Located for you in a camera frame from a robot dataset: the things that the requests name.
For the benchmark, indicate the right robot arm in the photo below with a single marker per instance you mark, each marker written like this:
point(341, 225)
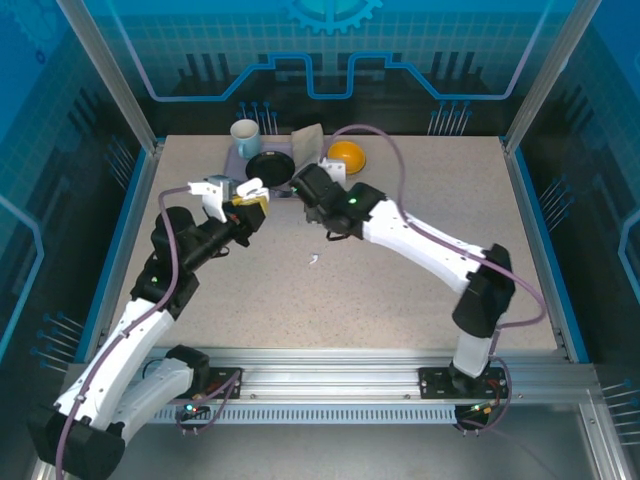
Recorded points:
point(425, 240)

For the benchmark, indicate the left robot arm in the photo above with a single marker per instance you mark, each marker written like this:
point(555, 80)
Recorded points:
point(115, 350)

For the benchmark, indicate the lavender tray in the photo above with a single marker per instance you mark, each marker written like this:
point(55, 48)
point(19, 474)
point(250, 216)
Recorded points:
point(235, 165)

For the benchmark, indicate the black plate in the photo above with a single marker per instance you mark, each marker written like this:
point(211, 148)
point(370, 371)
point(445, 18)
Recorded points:
point(270, 167)

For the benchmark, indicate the orange bowl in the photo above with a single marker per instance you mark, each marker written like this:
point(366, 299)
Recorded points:
point(350, 155)

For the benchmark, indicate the beige folded cloth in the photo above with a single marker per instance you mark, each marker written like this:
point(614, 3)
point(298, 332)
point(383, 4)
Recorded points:
point(306, 142)

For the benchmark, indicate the blue table edge strip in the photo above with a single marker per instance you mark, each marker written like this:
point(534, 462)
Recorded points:
point(540, 225)
point(125, 225)

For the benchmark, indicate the light blue mug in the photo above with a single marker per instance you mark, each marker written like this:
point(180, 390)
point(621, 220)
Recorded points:
point(247, 142)

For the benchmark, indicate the small connector board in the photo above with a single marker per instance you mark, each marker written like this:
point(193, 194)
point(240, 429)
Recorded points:
point(482, 409)
point(192, 407)

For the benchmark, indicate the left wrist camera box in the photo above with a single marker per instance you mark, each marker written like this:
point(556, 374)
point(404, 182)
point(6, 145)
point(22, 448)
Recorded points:
point(212, 192)

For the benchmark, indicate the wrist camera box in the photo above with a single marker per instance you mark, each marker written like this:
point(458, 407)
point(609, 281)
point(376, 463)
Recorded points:
point(212, 192)
point(335, 170)

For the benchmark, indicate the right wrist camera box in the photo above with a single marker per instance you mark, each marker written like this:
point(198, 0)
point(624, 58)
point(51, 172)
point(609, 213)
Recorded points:
point(335, 170)

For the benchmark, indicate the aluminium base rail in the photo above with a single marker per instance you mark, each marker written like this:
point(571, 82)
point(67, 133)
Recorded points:
point(325, 370)

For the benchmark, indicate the aluminium frame post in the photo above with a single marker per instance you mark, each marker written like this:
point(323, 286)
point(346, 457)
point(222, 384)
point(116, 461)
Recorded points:
point(116, 80)
point(542, 80)

